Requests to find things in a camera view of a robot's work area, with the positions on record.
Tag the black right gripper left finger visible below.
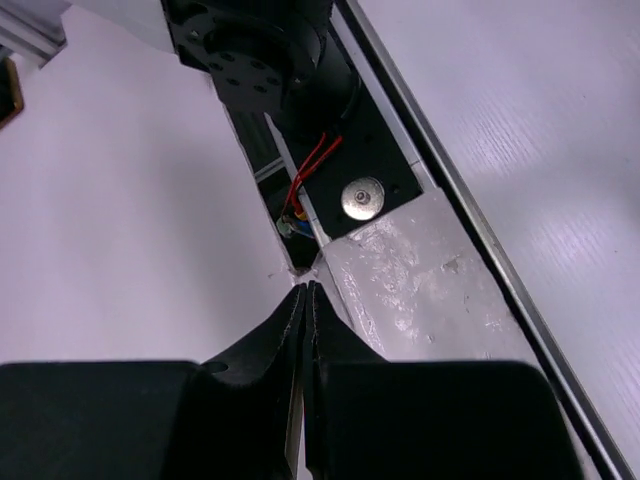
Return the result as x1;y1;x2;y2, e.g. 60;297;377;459
161;285;306;479

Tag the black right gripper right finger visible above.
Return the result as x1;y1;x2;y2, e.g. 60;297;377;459
304;282;583;479

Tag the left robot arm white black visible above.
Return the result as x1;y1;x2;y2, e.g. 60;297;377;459
79;0;360;137

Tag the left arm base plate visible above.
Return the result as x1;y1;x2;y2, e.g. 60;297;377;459
219;49;426;274

